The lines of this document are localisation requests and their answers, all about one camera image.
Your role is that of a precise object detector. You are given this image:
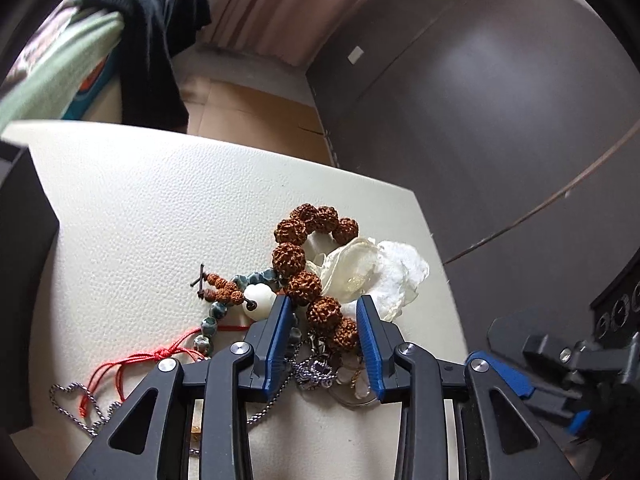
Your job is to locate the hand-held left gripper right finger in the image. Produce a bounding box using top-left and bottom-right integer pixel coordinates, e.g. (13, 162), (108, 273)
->
(356, 295), (582, 480)

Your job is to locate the silver chain necklace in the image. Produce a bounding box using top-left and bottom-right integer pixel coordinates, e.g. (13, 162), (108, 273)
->
(48, 350), (301, 440)

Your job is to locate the black cloth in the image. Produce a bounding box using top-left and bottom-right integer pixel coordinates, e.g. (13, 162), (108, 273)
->
(81, 0), (214, 134)

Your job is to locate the silver purple knotted charm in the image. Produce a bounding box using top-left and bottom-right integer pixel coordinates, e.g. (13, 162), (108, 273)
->
(294, 352), (337, 392)

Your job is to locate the pink curtain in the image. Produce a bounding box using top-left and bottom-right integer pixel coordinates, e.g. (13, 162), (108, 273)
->
(202, 0), (370, 67)

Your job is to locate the green bed sheet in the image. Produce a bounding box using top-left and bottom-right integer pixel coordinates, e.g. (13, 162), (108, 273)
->
(0, 10), (124, 132)

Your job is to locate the orange and teal printed mattress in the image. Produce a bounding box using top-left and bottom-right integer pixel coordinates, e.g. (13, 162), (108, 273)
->
(64, 54), (122, 122)

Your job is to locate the large brown rudraksha bead bracelet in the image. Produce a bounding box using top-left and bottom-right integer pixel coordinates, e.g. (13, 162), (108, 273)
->
(272, 203), (362, 355)

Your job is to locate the clear crystal bead bracelet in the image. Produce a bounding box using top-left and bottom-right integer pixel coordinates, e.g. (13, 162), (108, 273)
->
(330, 357), (383, 405)

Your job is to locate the translucent white shell ornament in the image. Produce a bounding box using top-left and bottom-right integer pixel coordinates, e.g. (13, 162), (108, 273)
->
(305, 235), (432, 322)

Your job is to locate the black jewelry box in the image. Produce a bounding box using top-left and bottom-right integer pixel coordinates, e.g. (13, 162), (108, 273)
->
(0, 146), (62, 433)

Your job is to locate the small brown and green bead bracelet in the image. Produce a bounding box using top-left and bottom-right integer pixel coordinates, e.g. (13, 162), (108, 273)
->
(192, 263), (302, 357)

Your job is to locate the cardboard sheet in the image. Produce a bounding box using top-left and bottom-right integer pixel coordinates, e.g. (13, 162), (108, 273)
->
(176, 77), (342, 167)

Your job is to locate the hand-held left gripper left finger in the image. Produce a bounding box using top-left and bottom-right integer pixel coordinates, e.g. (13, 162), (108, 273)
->
(65, 295), (294, 480)

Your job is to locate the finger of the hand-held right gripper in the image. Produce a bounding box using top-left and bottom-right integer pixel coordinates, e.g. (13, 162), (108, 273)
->
(531, 391), (593, 438)
(487, 315), (552, 401)

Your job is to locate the red cord bracelet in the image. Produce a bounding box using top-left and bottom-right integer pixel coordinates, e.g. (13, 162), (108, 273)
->
(90, 324), (251, 419)

